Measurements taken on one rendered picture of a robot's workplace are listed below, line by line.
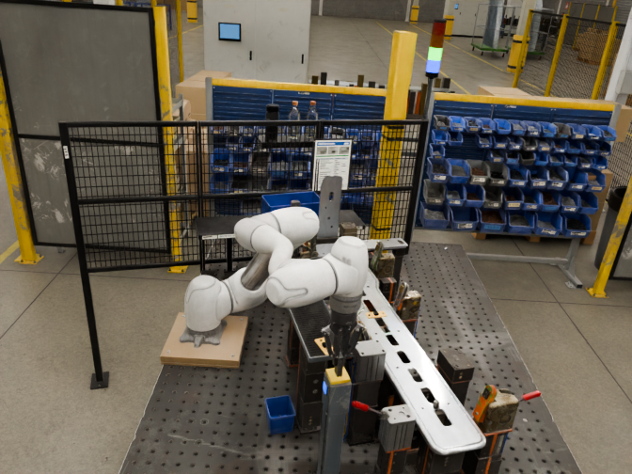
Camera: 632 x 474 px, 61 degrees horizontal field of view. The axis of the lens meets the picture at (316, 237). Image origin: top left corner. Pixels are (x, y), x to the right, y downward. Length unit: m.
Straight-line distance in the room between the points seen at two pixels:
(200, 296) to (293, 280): 1.07
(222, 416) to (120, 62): 2.69
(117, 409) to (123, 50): 2.34
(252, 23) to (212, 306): 6.76
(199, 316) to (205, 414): 0.43
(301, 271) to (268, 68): 7.54
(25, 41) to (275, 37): 4.99
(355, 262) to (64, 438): 2.20
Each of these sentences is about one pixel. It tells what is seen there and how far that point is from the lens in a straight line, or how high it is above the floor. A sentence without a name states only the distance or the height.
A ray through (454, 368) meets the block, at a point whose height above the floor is 1.03.
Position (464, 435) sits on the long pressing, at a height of 1.00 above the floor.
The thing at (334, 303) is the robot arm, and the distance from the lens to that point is 1.48.
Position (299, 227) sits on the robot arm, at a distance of 1.93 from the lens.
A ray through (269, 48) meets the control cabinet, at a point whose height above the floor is 1.22.
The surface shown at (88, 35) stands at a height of 1.78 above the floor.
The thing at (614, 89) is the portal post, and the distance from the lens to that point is 6.70.
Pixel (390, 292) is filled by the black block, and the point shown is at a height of 0.94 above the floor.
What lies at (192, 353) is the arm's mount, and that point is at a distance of 2.41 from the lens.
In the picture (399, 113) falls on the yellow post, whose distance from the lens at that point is 3.08.
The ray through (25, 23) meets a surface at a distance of 4.34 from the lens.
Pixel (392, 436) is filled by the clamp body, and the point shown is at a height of 1.00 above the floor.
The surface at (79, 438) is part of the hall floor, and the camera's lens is 3.21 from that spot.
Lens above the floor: 2.22
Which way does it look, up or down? 26 degrees down
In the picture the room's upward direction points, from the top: 4 degrees clockwise
